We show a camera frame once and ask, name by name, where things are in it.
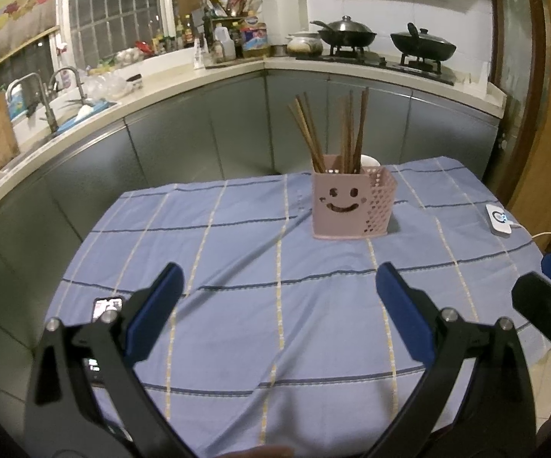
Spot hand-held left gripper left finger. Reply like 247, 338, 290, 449
24, 262, 195, 458

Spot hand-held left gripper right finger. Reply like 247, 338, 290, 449
375, 261, 538, 458

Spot pink smiley utensil holder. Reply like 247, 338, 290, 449
311, 154, 397, 242

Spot bundle of wooden chopsticks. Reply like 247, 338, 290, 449
289, 87, 371, 174

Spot smartphone with lit screen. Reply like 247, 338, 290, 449
82, 296, 126, 382

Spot small white electronic device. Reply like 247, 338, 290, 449
485, 203, 514, 238

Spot blue plaid tablecloth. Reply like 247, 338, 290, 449
44, 155, 550, 458

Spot grey kitchen cabinets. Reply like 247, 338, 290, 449
0, 69, 500, 392

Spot blue dish cloth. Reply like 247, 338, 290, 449
56, 100, 119, 134

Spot clear plastic bag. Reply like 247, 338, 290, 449
85, 73, 128, 101

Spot steel kitchen faucet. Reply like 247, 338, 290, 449
48, 67, 86, 106
6, 73, 59, 133

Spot black gas stove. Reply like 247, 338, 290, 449
295, 45, 455, 85

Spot white kitchen countertop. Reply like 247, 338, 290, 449
0, 55, 508, 230

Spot bowl of eggs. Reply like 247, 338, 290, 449
113, 48, 143, 65

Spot translucent plastic jug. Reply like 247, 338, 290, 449
213, 26, 237, 62

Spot row of condiment bottles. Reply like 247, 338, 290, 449
154, 14, 214, 53

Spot black wok with steel lid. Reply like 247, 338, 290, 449
310, 15, 377, 51

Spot blue labelled container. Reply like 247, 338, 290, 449
241, 16, 271, 59

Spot barred kitchen window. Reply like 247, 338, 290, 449
63, 0, 171, 65

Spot pile of snack packets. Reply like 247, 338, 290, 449
201, 0, 263, 20

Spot white cable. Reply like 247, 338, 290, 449
511, 210, 551, 240

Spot wooden door frame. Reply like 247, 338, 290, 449
488, 0, 551, 253

